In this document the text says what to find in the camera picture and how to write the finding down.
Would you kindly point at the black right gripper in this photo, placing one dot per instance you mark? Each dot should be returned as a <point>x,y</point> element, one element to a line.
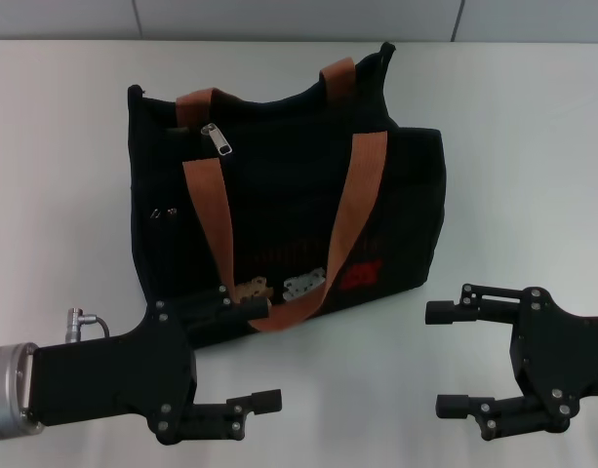
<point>562,356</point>

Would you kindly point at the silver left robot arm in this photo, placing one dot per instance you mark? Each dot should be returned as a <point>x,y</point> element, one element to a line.
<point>6,390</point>

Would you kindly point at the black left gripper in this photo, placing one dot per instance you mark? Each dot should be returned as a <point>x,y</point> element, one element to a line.
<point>118,375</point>

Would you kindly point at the silver zipper pull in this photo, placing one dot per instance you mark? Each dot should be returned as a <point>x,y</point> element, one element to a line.
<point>219,140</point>

